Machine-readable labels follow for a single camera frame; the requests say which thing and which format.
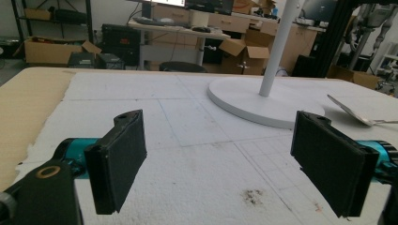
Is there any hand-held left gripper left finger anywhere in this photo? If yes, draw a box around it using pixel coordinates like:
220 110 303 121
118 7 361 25
84 109 148 216

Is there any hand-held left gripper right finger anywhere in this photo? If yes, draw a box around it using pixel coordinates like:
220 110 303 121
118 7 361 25
289 110 380 219

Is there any white foam sheet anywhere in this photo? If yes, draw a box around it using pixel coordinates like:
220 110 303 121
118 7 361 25
14 71 398 225

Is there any low cardboard box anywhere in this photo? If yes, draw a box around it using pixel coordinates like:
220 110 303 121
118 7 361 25
326 64 382 91

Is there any dark grey device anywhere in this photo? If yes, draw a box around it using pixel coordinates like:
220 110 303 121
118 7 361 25
96 52 126 70
68 51 97 69

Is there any white round-base stand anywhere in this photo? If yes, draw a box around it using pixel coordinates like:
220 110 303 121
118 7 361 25
207 0 327 130

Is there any black round stool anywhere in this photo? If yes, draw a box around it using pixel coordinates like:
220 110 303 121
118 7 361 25
158 61 208 74

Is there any tall cardboard box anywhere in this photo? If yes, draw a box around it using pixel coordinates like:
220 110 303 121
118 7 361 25
279 23 319 76

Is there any large black equipment box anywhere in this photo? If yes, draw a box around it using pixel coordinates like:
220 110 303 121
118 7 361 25
99 23 142 67

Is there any wide open cardboard box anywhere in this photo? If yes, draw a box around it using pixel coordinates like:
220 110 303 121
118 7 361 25
23 36 103 67

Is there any open-flap cardboard box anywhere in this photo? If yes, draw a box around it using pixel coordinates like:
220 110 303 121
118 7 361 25
218 37 271 76

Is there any white desk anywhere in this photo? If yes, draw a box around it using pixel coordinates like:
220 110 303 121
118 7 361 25
128 19 232 71

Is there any keyboard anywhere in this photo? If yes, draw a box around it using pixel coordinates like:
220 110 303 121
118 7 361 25
132 16 176 27

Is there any black metal shelf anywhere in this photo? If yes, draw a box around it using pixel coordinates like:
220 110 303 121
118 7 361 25
10 0 95 60

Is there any grey robot figure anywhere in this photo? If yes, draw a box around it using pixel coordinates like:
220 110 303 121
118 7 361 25
346 2 398 71

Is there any black case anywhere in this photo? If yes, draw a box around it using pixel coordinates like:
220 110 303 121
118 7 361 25
54 7 88 25

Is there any white box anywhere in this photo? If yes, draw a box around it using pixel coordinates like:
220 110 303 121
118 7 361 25
188 8 210 28

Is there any computer monitor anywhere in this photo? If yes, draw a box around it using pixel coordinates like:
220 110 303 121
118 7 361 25
126 0 188 8

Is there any small cardboard box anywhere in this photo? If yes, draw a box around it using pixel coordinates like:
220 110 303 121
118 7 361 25
23 7 53 22

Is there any wooden drawer cabinet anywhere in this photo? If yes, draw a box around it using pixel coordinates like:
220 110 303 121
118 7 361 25
152 3 280 36

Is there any black metal frame post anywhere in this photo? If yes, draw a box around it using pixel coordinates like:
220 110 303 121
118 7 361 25
312 0 365 79

